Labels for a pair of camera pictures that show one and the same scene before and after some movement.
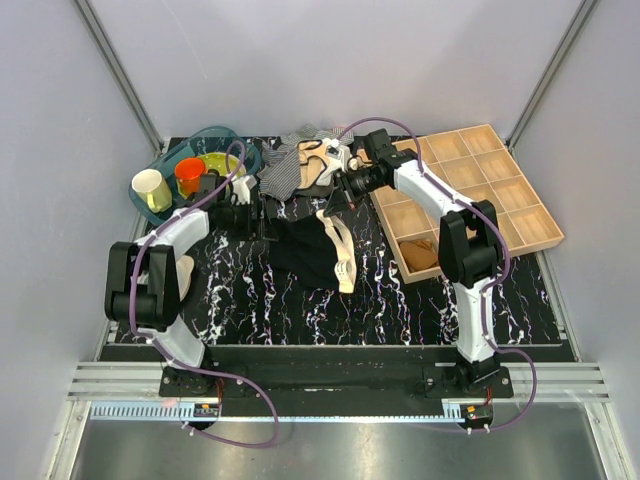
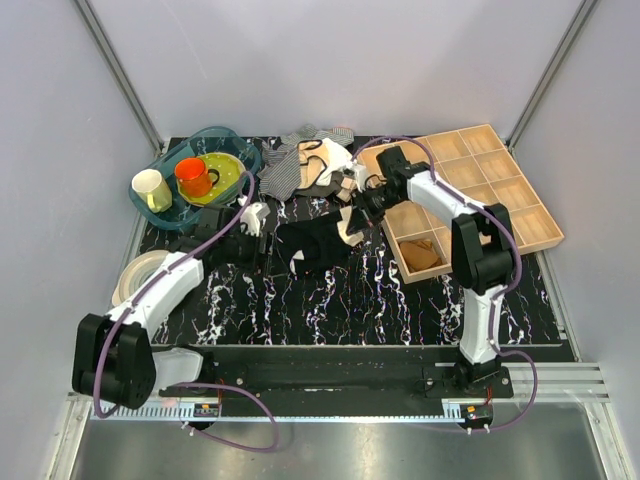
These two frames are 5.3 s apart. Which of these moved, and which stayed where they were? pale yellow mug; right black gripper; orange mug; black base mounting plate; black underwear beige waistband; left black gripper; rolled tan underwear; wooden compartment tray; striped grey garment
Moved: right black gripper; black underwear beige waistband; left black gripper
Stayed: orange mug; wooden compartment tray; rolled tan underwear; pale yellow mug; black base mounting plate; striped grey garment
